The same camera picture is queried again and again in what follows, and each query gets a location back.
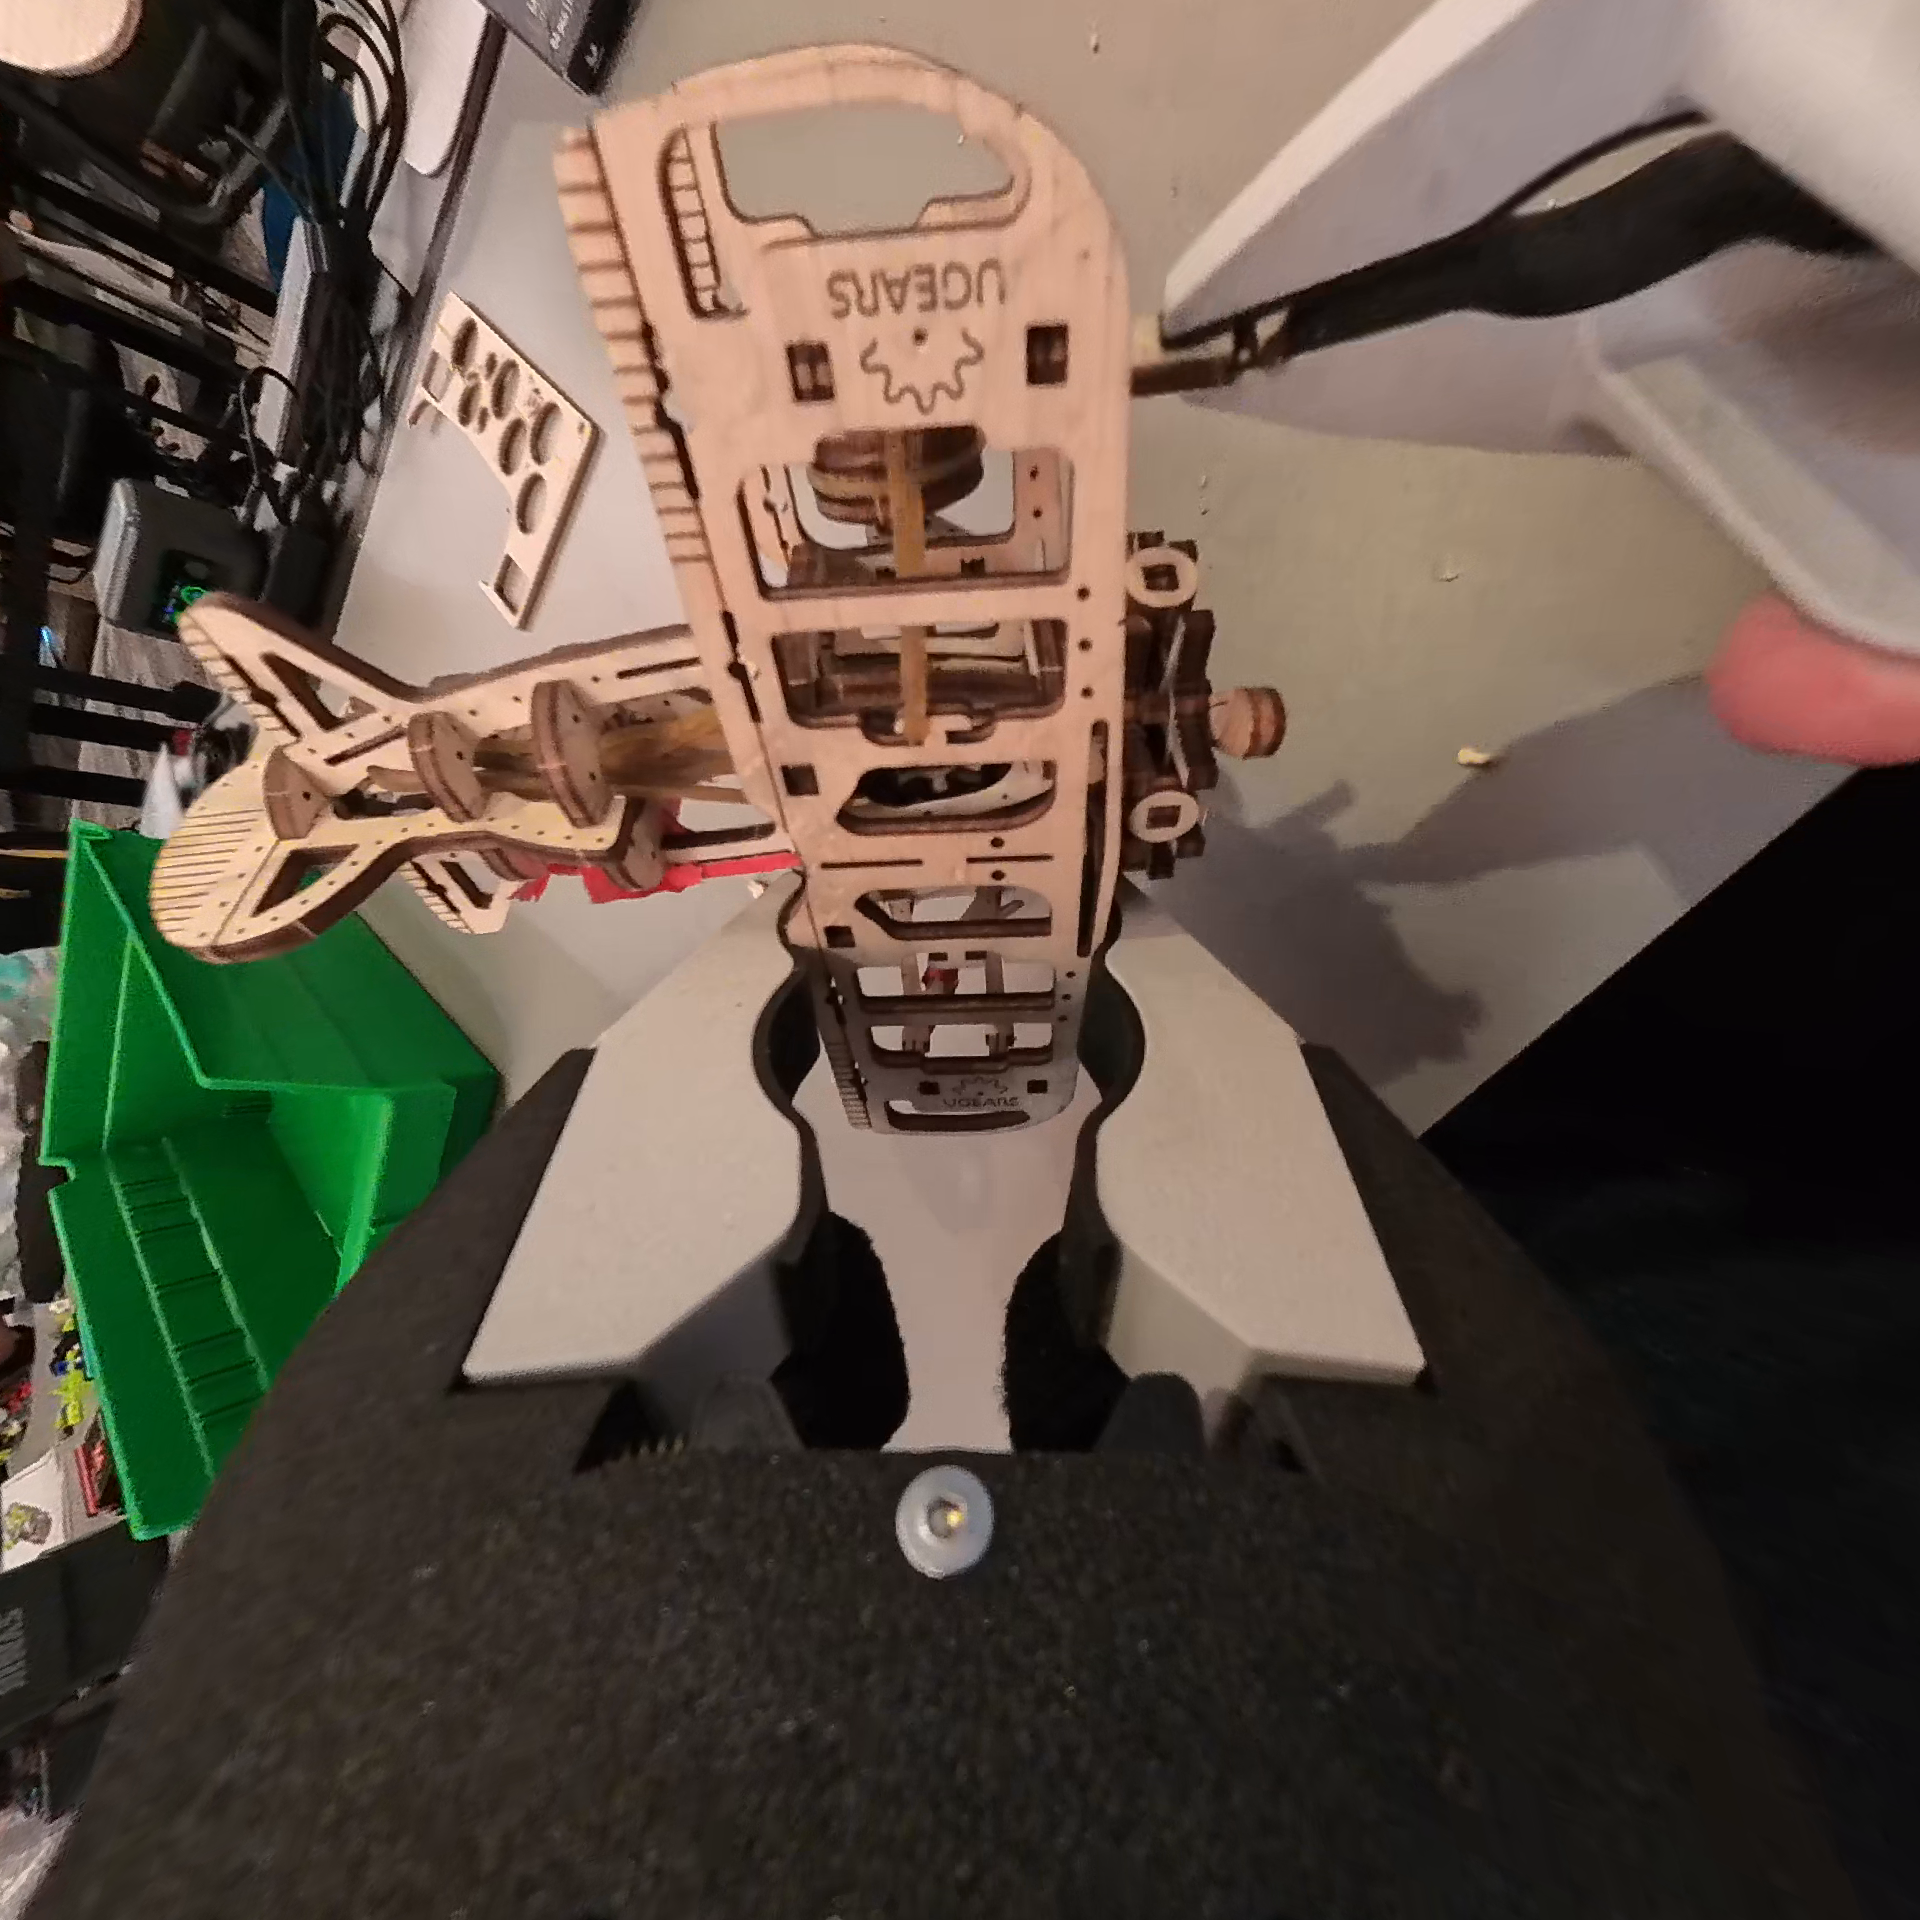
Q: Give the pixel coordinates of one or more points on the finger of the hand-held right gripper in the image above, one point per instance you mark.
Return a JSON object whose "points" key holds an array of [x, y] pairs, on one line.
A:
{"points": [[1499, 87], [1771, 435]]}

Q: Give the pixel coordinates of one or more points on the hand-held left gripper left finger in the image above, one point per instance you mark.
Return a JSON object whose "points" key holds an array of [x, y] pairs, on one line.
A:
{"points": [[646, 1170]]}

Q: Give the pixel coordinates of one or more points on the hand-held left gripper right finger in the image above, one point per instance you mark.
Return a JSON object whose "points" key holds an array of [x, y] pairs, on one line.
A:
{"points": [[1260, 1185]]}

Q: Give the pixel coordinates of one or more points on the wooden model airplane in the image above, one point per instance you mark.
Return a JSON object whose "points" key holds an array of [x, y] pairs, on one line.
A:
{"points": [[930, 375]]}

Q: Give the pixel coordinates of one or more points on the person's right hand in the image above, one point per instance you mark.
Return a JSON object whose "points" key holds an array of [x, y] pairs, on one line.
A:
{"points": [[1814, 691]]}

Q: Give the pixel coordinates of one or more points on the green plastic bin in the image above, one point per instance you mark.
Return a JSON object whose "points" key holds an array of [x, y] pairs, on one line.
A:
{"points": [[223, 1201]]}

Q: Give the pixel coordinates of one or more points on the punched-out plywood sheet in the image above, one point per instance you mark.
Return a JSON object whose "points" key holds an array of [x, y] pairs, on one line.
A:
{"points": [[509, 600]]}

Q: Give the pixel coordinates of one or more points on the black portable power station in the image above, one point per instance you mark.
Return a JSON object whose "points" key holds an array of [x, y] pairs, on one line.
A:
{"points": [[149, 539]]}

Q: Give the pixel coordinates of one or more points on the black cardboard box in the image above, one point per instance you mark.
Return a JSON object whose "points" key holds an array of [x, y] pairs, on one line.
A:
{"points": [[578, 36]]}

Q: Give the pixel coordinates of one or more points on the white rounded board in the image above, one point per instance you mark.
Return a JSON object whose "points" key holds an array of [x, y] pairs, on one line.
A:
{"points": [[451, 87]]}

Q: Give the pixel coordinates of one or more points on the round wooden piece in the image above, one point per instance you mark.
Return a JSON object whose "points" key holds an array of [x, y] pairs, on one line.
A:
{"points": [[61, 31]]}

